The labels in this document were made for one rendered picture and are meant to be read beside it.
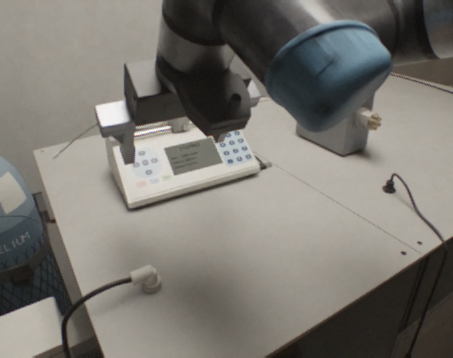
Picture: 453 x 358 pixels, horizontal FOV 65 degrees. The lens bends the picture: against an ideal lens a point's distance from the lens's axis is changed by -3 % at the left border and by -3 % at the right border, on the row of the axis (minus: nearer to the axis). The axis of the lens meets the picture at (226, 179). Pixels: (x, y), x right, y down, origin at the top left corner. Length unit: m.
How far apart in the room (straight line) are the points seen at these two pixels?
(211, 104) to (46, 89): 1.06
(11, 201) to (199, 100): 0.82
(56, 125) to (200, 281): 1.02
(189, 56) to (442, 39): 0.20
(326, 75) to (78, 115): 1.21
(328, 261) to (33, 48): 1.11
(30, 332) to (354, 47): 0.67
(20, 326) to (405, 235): 0.65
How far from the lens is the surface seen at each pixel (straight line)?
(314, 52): 0.23
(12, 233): 1.11
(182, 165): 0.62
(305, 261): 0.49
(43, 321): 0.75
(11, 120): 1.37
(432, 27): 0.33
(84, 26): 1.34
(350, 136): 0.75
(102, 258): 0.52
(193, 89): 0.34
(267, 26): 0.25
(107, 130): 0.42
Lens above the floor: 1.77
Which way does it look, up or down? 30 degrees down
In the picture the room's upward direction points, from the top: 2 degrees counter-clockwise
